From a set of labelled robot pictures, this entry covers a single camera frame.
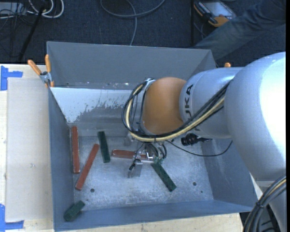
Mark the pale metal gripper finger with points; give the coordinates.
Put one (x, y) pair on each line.
(136, 171)
(128, 140)

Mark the red-brown flat block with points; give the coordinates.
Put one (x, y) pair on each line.
(87, 167)
(75, 151)
(122, 154)

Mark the grey metal bin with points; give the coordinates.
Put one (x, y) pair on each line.
(125, 190)

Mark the dark green flat block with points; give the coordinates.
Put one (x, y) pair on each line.
(104, 147)
(74, 211)
(164, 177)

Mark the pale flat board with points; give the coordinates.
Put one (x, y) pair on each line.
(29, 141)

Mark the person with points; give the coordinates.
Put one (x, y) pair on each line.
(251, 25)

